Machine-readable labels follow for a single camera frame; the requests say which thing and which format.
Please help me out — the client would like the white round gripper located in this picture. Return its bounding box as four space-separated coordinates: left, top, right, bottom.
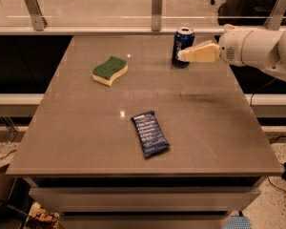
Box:
177 24 253 67

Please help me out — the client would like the blue pepsi can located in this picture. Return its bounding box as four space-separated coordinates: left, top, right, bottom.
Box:
172 27 194 68

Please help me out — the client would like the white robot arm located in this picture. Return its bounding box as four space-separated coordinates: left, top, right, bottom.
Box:
177 24 286 82

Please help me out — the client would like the black office chair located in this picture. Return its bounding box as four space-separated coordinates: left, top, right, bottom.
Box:
217 0 276 26

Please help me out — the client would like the green and yellow sponge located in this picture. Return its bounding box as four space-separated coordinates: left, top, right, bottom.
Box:
92 56 128 87

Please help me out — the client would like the blue snack bar wrapper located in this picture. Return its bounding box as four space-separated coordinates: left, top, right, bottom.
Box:
132 111 170 158

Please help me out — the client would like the lower grey drawer front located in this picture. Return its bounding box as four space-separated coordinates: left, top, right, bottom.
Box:
59 214 230 229

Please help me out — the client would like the grey drawer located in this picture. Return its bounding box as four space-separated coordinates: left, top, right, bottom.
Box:
59 214 230 229
30 187 260 213

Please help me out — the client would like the glass barrier panel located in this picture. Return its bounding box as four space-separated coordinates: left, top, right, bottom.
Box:
0 0 286 29

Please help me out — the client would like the upper grey drawer front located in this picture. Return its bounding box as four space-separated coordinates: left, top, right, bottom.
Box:
30 187 260 213

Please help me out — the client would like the snack box under table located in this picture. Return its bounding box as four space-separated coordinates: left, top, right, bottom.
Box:
24 202 59 229

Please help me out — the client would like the right metal glass bracket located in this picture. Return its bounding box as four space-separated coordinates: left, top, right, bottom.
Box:
263 0 286 31

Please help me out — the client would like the metal glass bracket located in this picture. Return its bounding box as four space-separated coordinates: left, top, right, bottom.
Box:
152 0 163 31
263 0 286 31
24 0 48 31

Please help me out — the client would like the middle metal glass bracket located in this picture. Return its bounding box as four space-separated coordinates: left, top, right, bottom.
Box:
152 0 163 31

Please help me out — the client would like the left metal glass bracket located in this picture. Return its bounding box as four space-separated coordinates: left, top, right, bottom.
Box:
24 0 48 31

